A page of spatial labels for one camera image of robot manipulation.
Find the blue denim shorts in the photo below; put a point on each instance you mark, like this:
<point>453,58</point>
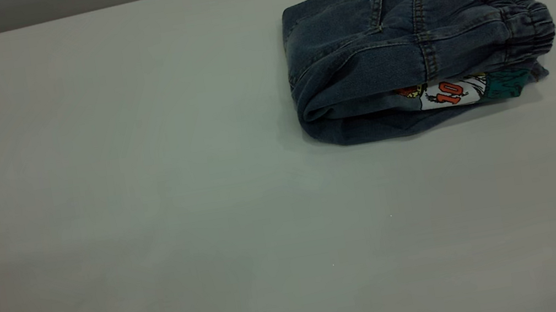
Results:
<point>378,51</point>

